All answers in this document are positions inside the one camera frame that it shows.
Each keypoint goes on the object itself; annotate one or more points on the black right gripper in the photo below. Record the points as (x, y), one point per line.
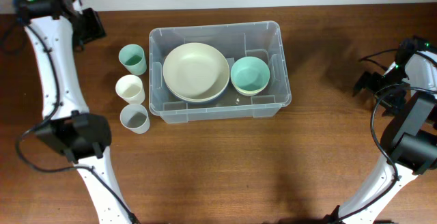
(393, 104)

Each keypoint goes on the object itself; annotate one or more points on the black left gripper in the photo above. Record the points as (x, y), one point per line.
(98, 30)

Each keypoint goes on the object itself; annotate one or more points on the beige bowl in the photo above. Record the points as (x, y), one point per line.
(193, 68)
(210, 95)

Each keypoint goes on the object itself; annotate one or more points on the mint green bowl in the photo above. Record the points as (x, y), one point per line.
(250, 73)

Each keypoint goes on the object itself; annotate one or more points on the dark blue bowl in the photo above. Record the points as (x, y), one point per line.
(216, 99)

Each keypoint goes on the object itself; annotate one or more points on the white bowl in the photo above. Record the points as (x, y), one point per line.
(251, 94)

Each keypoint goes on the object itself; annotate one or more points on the yellow bowl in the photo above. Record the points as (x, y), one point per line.
(246, 91)

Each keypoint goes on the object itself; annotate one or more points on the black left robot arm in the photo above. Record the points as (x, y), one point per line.
(56, 28)

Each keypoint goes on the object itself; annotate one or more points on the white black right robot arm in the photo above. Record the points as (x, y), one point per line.
(407, 91)

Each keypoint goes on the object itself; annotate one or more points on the mint green cup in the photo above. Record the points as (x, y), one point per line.
(132, 57)

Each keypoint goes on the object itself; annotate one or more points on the cream cup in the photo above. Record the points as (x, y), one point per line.
(130, 88)

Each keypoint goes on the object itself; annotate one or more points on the grey translucent cup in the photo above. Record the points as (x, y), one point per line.
(135, 118)

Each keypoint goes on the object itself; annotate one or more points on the clear plastic storage bin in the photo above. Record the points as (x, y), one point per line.
(258, 39)

